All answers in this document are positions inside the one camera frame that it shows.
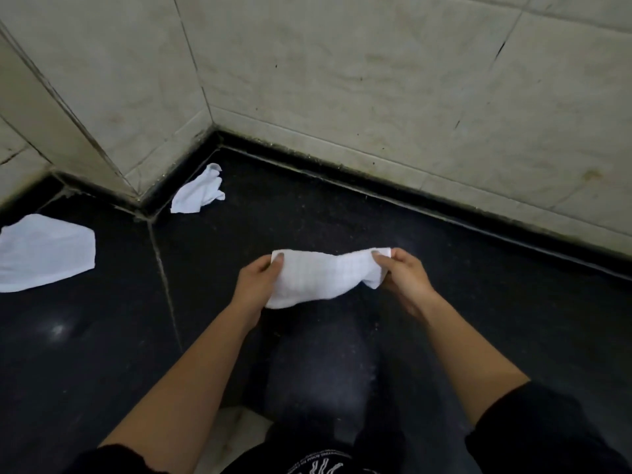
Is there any person's right hand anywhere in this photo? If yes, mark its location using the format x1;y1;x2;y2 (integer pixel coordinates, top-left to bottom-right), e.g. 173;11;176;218
371;248;440;324

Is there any person's left hand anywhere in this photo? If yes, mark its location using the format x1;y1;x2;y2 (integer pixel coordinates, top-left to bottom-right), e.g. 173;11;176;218
229;252;286;331

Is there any white terry cloth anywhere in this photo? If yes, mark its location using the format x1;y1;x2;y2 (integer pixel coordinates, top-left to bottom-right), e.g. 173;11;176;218
265;248;392;310

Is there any group of white cloths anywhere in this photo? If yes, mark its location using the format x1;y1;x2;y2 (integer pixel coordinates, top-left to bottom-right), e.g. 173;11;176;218
0;163;226;294

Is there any person's right forearm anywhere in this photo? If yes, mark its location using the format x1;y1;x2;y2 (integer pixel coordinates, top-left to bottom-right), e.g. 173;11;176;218
422;298;532;425

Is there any person's left forearm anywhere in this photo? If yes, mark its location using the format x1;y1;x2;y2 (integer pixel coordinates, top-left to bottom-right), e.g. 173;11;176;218
98;305;260;474

